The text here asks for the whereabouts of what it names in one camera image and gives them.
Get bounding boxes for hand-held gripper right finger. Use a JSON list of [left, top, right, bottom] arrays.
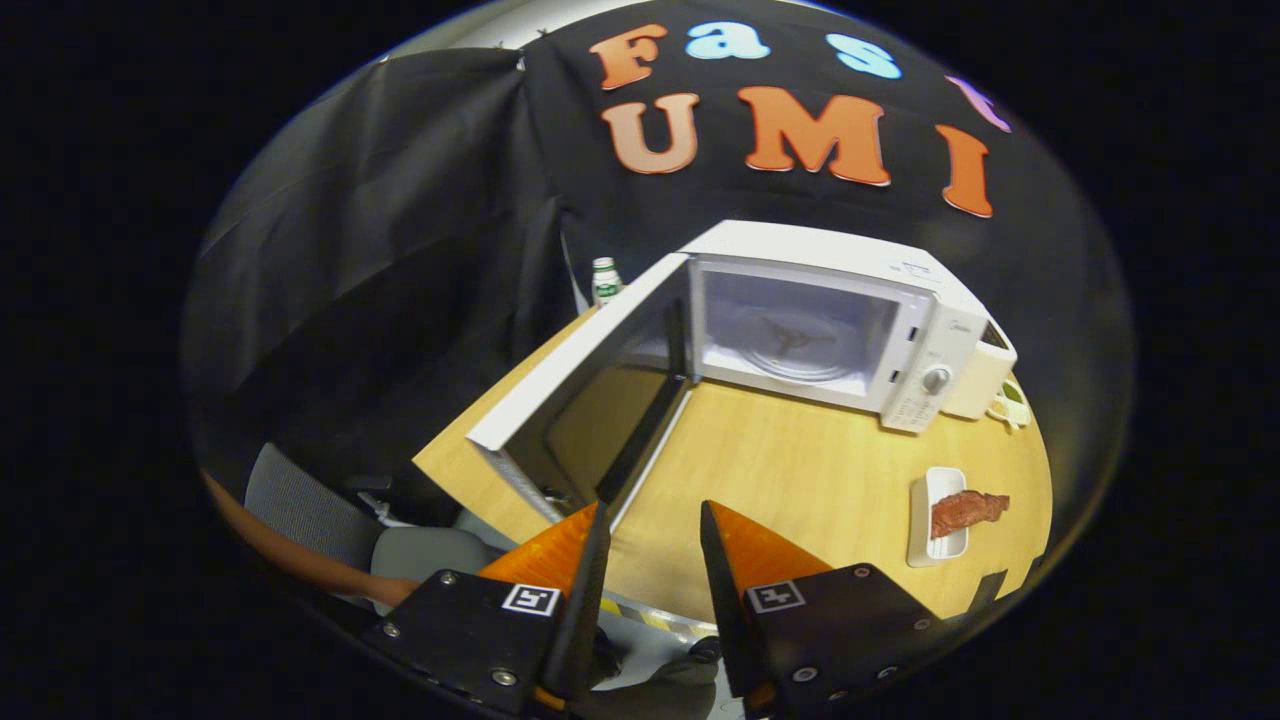
[[698, 500, 946, 716]]

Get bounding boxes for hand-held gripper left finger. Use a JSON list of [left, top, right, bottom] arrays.
[[360, 500, 613, 716]]

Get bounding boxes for red meat slice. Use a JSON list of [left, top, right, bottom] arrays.
[[930, 490, 1011, 541]]

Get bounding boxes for white microwave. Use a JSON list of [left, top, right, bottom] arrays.
[[465, 220, 991, 526]]

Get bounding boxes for white rectangular tray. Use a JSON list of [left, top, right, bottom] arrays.
[[906, 466, 971, 569]]

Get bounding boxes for grey office chair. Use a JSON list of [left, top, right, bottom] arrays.
[[243, 442, 506, 611]]

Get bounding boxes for cream toaster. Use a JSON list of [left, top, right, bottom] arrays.
[[940, 322, 1019, 421]]

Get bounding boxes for white dish with beans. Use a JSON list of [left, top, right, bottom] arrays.
[[988, 380, 1033, 431]]

